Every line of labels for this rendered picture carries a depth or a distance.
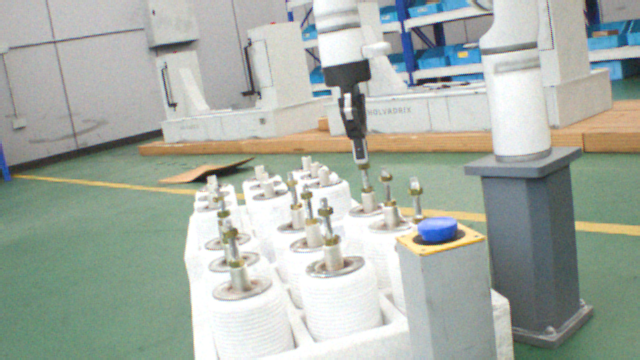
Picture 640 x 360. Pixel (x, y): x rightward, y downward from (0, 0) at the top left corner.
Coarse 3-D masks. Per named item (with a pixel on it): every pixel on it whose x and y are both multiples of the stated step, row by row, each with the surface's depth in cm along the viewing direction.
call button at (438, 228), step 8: (424, 224) 61; (432, 224) 60; (440, 224) 60; (448, 224) 59; (456, 224) 60; (424, 232) 60; (432, 232) 59; (440, 232) 59; (448, 232) 59; (424, 240) 61; (432, 240) 60
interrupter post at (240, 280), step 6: (246, 264) 75; (234, 270) 74; (240, 270) 74; (246, 270) 75; (234, 276) 74; (240, 276) 74; (246, 276) 75; (234, 282) 74; (240, 282) 74; (246, 282) 75; (234, 288) 75; (240, 288) 74; (246, 288) 75
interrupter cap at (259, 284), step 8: (256, 280) 77; (264, 280) 77; (216, 288) 76; (224, 288) 76; (232, 288) 76; (256, 288) 74; (264, 288) 73; (216, 296) 73; (224, 296) 73; (232, 296) 73; (240, 296) 72; (248, 296) 72
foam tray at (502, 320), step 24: (192, 288) 101; (288, 288) 94; (192, 312) 91; (288, 312) 84; (384, 312) 79; (504, 312) 75; (360, 336) 73; (384, 336) 72; (408, 336) 73; (504, 336) 76
